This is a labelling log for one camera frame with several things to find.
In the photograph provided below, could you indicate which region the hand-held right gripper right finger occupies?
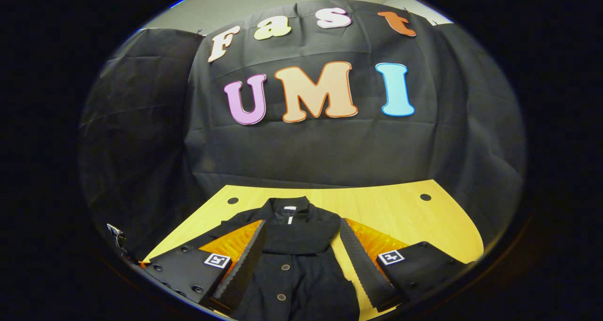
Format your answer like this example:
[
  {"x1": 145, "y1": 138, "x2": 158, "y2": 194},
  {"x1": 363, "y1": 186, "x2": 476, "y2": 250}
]
[{"x1": 339, "y1": 218, "x2": 474, "y2": 312}]

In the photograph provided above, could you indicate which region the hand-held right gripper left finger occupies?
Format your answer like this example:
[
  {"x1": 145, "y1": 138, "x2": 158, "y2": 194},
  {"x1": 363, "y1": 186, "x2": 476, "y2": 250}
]
[{"x1": 141, "y1": 220, "x2": 267, "y2": 314}]

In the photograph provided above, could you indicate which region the black backdrop cloth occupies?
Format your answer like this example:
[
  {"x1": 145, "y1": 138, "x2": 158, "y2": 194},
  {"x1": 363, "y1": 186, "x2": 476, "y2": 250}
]
[{"x1": 79, "y1": 0, "x2": 526, "y2": 260}]

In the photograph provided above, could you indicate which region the black buttoned jacket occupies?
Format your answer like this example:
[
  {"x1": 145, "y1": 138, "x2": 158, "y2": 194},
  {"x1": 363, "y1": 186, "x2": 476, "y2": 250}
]
[{"x1": 186, "y1": 197, "x2": 361, "y2": 321}]

